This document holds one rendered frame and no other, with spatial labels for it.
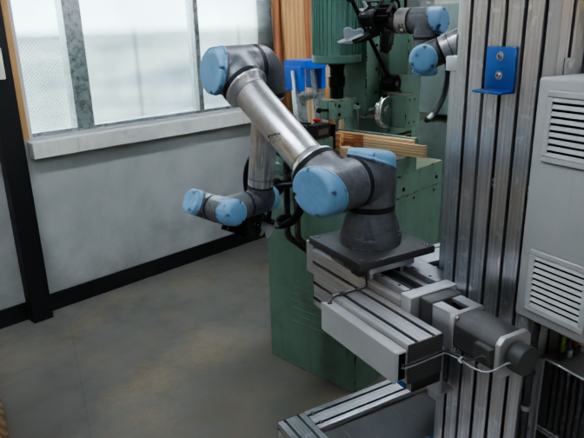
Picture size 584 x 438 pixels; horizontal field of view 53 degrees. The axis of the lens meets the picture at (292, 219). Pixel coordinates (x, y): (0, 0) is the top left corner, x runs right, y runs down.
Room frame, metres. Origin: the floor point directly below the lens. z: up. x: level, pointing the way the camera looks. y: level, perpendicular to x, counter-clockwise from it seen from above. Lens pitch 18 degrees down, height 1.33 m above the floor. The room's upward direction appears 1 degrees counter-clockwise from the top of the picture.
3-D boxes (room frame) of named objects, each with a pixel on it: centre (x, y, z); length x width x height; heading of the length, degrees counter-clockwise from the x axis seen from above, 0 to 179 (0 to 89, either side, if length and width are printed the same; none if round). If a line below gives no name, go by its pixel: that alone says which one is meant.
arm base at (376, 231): (1.36, -0.19, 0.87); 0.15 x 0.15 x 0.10
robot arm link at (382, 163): (1.36, -0.19, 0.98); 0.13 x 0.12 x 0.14; 133
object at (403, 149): (2.13, -0.21, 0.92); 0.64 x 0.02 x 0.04; 47
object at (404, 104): (2.19, -0.41, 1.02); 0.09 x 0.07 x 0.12; 47
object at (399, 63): (2.22, -0.43, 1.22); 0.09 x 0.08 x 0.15; 137
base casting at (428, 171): (2.25, -0.26, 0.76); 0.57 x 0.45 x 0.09; 137
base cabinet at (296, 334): (2.25, -0.25, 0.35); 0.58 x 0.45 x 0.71; 137
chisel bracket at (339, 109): (2.18, -0.19, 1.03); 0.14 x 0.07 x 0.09; 137
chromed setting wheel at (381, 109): (2.17, -0.35, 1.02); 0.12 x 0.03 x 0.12; 137
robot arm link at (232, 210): (1.58, 0.17, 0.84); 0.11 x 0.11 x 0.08; 43
